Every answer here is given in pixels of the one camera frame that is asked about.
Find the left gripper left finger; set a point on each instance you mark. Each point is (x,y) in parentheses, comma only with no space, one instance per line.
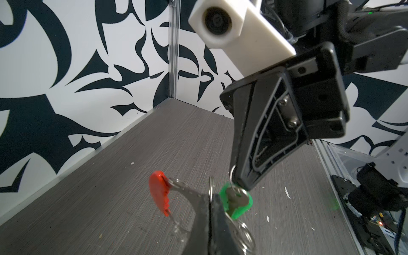
(199,240)

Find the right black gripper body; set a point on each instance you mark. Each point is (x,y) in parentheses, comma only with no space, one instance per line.
(319,93)

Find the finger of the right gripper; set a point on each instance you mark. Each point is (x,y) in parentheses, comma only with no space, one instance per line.
(267,124)

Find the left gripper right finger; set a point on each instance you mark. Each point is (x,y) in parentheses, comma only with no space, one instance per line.
(221,238)

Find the green capped key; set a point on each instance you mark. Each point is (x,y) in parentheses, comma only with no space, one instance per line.
(236,201)

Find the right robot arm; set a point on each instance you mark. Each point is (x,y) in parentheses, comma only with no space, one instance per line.
(365,39)

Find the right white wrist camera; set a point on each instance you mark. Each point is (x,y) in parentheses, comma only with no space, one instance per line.
(239,29)

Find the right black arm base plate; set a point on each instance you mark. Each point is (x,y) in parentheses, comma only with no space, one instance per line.
(368,233)

